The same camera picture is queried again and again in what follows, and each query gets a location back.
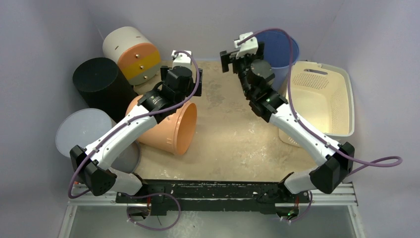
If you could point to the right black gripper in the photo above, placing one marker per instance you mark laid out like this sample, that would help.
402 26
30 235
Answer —
226 60

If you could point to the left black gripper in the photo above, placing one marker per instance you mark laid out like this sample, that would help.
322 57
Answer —
191 89

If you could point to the blue bucket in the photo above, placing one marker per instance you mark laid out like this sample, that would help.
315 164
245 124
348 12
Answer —
276 53

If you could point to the orange bucket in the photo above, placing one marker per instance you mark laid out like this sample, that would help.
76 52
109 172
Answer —
175 133

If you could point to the black large bucket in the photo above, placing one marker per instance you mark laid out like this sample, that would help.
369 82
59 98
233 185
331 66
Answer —
103 86

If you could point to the grey lavender bucket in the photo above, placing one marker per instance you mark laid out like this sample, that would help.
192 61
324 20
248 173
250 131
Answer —
84 127

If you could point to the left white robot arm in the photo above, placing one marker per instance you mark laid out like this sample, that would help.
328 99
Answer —
92 164

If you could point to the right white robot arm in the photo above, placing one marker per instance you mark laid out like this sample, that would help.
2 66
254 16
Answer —
331 157

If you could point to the white orange yellow drum toy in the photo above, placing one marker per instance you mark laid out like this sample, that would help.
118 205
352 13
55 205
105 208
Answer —
138 59

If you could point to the cream laundry basket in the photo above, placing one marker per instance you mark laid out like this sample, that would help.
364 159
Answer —
323 95

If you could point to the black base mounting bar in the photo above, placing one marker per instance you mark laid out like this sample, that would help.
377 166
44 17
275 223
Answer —
267 197

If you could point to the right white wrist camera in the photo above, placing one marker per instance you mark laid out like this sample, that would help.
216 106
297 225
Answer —
247 43

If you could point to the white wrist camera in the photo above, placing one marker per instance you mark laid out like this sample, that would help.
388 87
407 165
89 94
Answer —
247 43
180 59

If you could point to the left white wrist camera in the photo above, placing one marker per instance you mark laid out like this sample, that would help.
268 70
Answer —
180 59

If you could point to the aluminium rail frame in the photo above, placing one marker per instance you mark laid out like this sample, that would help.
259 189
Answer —
330 216

